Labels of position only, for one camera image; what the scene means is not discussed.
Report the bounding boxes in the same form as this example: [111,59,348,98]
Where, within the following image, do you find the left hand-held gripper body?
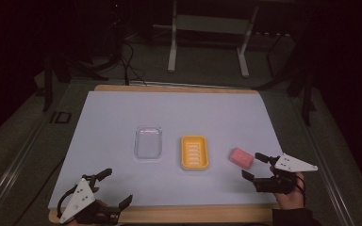
[58,174,123,225]

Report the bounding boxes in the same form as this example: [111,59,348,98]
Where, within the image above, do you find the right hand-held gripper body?
[254,153,320,194]

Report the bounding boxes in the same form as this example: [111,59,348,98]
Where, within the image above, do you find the pink soap bar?
[228,147,255,170]

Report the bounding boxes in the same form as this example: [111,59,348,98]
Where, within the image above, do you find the person's left hand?
[70,186,108,226]

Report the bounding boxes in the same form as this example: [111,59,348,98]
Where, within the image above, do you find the person's right hand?
[270,166,306,211]

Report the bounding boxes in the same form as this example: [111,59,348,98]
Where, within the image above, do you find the pale blue table mat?
[48,90,284,209]

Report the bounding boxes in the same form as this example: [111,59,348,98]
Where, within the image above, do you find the clear plastic tray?
[133,125,164,160]

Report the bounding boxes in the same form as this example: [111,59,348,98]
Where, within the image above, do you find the yellow soap dish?
[180,135,210,171]

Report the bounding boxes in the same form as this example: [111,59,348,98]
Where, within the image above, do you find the black tripod stand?
[254,31,318,127]

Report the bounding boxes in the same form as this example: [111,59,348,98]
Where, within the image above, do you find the white metal stand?
[153,0,260,79]

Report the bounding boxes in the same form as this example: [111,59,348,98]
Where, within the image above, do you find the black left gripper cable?
[56,184,78,218]

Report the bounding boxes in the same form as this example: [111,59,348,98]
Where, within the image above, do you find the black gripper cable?
[56,184,78,218]
[295,174,307,205]

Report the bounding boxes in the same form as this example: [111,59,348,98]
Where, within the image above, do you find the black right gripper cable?
[295,174,307,205]

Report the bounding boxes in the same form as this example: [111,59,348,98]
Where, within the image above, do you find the black floor cables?
[118,40,149,87]

